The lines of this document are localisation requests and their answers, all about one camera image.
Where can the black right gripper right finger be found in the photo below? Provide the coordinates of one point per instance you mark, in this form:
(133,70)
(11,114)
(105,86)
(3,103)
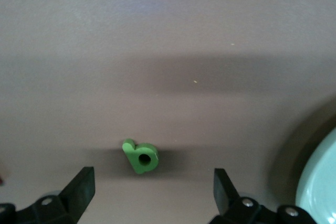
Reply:
(236,212)

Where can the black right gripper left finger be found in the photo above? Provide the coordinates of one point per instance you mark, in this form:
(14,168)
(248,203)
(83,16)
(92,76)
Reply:
(68,208)

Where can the green letter q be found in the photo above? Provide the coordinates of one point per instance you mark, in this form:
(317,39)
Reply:
(132,155)

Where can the light green plate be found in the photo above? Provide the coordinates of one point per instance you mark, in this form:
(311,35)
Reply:
(323,187)

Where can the brown table cover sheet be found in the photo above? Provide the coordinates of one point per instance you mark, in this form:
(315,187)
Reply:
(183,24)

